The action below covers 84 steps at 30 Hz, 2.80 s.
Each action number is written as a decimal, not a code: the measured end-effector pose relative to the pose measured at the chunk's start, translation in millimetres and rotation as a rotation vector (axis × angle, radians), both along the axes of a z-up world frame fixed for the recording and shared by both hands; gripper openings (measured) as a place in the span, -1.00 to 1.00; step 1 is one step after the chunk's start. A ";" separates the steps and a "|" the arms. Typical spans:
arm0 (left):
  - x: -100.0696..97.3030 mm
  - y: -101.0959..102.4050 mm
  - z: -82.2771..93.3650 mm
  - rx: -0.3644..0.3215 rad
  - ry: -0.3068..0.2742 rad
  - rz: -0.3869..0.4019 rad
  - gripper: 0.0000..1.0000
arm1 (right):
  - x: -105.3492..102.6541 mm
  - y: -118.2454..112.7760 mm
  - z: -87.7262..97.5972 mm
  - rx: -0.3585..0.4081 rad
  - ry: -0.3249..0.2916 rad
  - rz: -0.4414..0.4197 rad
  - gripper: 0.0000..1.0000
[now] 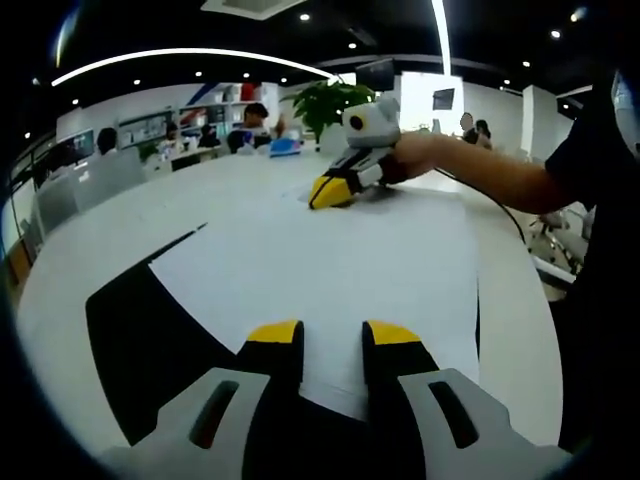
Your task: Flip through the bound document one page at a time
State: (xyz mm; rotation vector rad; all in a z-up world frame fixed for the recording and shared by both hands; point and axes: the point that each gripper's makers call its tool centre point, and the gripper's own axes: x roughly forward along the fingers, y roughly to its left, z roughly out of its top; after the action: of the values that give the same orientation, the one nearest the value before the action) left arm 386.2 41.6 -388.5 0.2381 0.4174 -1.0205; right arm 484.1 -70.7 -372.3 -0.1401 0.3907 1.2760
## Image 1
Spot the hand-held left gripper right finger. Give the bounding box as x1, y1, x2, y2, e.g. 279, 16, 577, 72
361, 318, 572, 480

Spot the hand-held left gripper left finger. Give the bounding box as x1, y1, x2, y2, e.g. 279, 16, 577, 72
99, 318, 305, 480

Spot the person's right hand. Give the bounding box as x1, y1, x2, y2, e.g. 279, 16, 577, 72
382, 130, 442, 189

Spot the green plant in white pot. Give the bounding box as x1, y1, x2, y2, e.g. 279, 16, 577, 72
280, 79, 377, 156

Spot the long straight ceiling light strip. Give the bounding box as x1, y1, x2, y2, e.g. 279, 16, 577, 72
430, 0, 454, 74

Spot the group of ceiling spotlights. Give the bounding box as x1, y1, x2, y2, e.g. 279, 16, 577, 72
24, 9, 589, 141

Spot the white ceiling air conditioner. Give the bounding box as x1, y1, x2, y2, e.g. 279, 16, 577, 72
199, 0, 307, 21

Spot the curved ceiling light strip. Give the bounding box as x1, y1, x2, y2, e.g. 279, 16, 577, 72
51, 48, 341, 87

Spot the white office chair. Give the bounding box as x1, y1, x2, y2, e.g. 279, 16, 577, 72
527, 202, 599, 289

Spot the white chest-worn device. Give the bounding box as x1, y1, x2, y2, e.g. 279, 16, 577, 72
610, 69, 640, 156

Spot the desktop monitor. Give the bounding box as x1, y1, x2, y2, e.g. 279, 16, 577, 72
49, 128, 96, 169

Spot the dark wall screen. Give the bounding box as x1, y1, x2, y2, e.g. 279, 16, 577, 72
355, 58, 396, 91

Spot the black cable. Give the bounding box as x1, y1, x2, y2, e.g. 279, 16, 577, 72
433, 167, 531, 246

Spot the white wall shelf unit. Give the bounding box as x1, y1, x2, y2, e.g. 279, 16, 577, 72
117, 82, 281, 151

